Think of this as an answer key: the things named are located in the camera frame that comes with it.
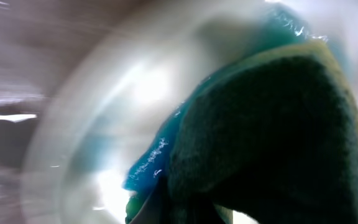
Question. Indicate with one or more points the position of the white plate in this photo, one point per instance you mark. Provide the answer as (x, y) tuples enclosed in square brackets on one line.
[(112, 126)]

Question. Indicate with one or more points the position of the dark brown serving tray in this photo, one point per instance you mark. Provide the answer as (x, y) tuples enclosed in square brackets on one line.
[(19, 118)]

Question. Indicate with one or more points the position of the green yellow sponge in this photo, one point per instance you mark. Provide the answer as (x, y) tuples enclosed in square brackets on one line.
[(274, 137)]

